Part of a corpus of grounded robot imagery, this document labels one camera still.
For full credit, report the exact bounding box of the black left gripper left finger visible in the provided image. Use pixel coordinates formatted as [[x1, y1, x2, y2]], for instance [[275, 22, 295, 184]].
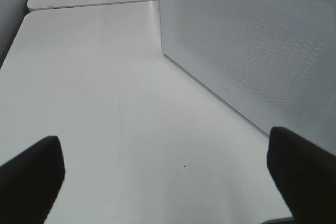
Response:
[[1, 136, 65, 223]]

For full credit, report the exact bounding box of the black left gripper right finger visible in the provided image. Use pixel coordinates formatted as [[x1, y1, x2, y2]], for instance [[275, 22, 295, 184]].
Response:
[[267, 126, 335, 223]]

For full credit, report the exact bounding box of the white microwave door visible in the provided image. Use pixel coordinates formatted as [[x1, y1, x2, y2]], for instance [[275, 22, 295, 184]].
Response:
[[159, 0, 335, 153]]

